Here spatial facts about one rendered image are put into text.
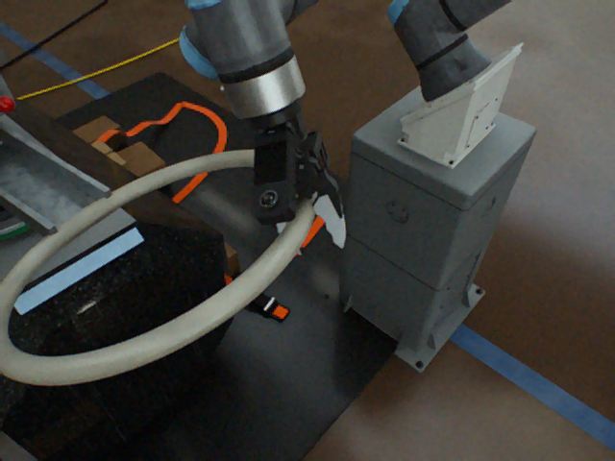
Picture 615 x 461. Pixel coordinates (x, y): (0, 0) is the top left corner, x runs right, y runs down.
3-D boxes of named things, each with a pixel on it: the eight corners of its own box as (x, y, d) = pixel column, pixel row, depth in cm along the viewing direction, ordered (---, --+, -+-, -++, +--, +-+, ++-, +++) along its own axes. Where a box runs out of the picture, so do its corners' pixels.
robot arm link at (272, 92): (286, 69, 50) (205, 92, 53) (301, 112, 53) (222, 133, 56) (300, 45, 58) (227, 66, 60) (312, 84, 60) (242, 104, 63)
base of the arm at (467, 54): (446, 83, 145) (430, 53, 143) (503, 53, 129) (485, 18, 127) (413, 109, 135) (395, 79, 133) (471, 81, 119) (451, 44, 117)
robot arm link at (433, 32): (425, 57, 141) (394, 1, 137) (479, 22, 129) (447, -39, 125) (405, 72, 130) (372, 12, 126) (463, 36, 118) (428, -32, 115)
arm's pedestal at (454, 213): (389, 234, 230) (420, 68, 167) (485, 293, 208) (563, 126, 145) (320, 299, 205) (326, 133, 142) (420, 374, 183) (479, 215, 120)
